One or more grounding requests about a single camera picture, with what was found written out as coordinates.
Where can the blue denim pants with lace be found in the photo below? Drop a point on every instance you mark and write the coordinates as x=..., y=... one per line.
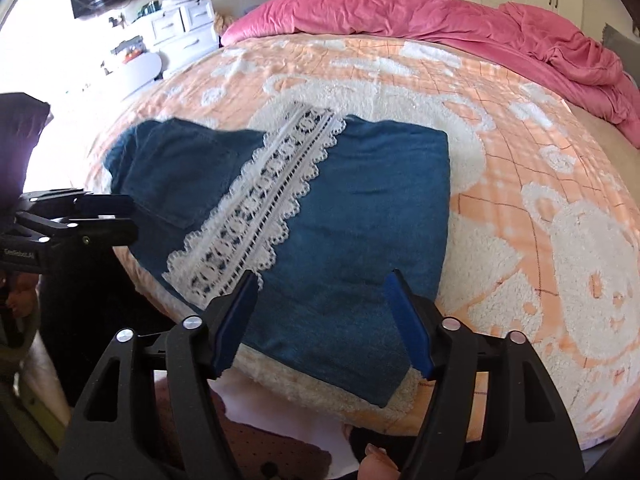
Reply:
x=320, y=206

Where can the white drawer cabinet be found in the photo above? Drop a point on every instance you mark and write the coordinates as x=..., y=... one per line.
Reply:
x=181, y=34

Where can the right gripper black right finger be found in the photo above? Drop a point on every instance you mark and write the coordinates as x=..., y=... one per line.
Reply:
x=494, y=413

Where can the orange plush bear blanket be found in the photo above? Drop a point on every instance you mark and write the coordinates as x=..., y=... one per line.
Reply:
x=543, y=236

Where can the pink duvet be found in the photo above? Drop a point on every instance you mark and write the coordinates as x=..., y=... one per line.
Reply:
x=535, y=43

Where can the person's right hand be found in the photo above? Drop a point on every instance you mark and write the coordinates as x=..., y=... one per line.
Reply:
x=376, y=465

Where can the white cloud shaped desk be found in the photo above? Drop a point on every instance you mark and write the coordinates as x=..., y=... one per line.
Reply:
x=110, y=91

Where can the beige bed sheet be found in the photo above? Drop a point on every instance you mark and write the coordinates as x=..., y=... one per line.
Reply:
x=624, y=157

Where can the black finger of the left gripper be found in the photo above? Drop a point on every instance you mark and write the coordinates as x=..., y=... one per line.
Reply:
x=95, y=234
x=75, y=203

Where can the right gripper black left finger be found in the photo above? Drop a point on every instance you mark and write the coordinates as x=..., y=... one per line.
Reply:
x=115, y=430

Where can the grey padded headboard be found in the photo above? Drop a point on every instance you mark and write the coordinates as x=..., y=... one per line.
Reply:
x=627, y=50

